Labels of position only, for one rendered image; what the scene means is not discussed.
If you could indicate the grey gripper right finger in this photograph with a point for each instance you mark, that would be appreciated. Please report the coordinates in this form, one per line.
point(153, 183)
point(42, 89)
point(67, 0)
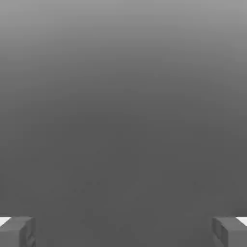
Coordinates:
point(230, 232)

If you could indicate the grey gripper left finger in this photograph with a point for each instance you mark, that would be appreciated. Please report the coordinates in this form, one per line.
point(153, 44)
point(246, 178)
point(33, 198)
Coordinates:
point(16, 231)

